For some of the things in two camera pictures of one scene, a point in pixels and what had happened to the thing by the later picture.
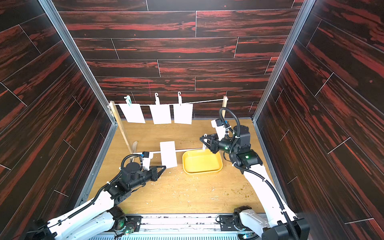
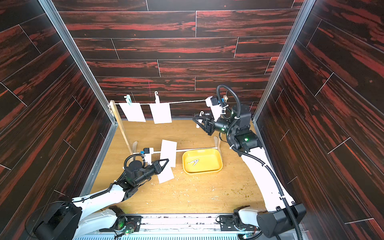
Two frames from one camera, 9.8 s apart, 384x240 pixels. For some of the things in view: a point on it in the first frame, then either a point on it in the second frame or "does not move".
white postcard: [183, 114] → [168, 151]
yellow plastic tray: [201, 161] does not move
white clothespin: [179, 98] → [200, 121]
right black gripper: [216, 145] → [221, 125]
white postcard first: [133, 113] does not move
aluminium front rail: [177, 227] does not move
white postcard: [168, 154] → [166, 174]
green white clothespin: [128, 100] does not move
